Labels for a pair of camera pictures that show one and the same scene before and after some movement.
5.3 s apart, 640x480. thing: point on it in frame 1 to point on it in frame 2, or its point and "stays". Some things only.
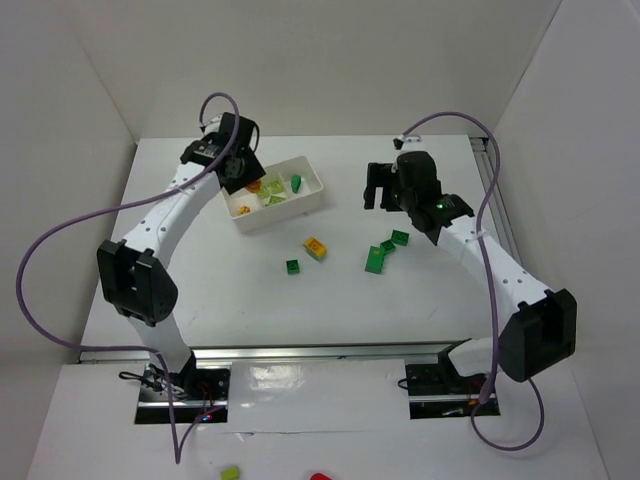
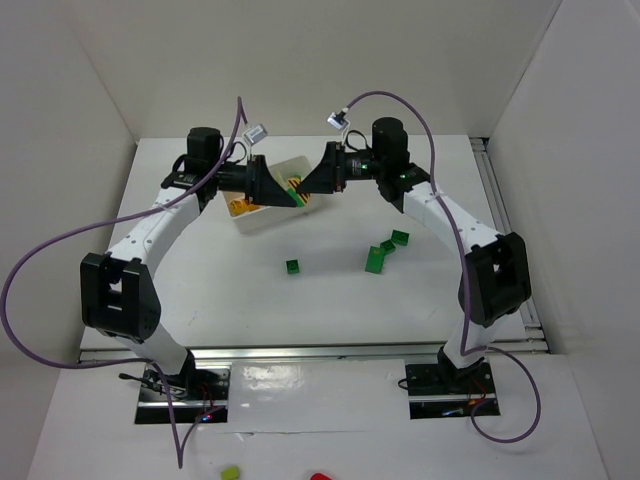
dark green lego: (400, 238) stays
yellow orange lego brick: (315, 248) to (293, 183)
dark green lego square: (388, 246) stays
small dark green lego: (293, 266) stays
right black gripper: (382, 185) to (338, 166)
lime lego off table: (231, 473) stays
